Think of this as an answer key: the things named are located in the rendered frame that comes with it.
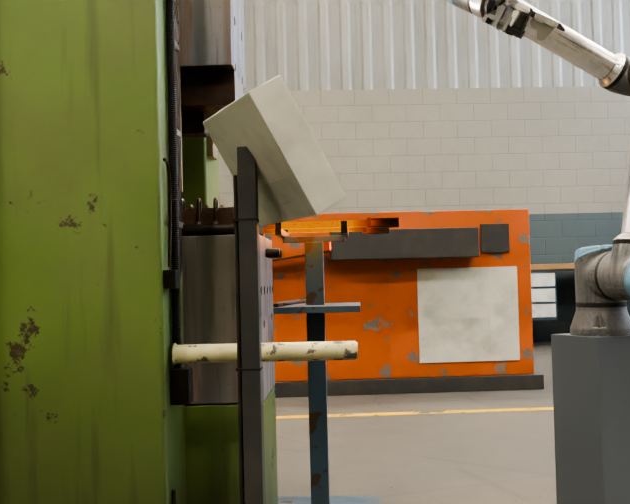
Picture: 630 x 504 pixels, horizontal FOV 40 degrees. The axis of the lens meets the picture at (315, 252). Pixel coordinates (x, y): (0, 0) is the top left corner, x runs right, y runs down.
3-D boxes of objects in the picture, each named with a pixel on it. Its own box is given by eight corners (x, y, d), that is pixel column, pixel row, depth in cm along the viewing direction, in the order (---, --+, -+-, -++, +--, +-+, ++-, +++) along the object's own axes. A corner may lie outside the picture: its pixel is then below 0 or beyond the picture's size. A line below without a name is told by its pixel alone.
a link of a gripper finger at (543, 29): (556, 48, 226) (524, 33, 228) (567, 26, 224) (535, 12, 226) (555, 47, 223) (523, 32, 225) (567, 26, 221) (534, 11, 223)
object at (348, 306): (360, 307, 309) (360, 302, 309) (360, 312, 269) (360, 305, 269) (276, 309, 311) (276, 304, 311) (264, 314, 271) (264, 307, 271)
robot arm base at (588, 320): (605, 331, 280) (603, 300, 280) (648, 334, 263) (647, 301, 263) (557, 334, 273) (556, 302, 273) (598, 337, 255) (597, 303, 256)
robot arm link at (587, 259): (607, 300, 277) (605, 246, 278) (641, 301, 261) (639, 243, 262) (565, 302, 273) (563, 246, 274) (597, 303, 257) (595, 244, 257)
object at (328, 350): (357, 360, 208) (357, 338, 209) (358, 362, 203) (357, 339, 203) (176, 364, 210) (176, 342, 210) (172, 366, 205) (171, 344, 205)
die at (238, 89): (244, 118, 254) (243, 85, 254) (235, 104, 234) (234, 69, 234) (102, 122, 255) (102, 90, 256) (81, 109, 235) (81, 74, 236)
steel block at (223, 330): (275, 385, 265) (271, 240, 267) (263, 402, 227) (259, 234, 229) (94, 389, 267) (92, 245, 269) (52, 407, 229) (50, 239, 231)
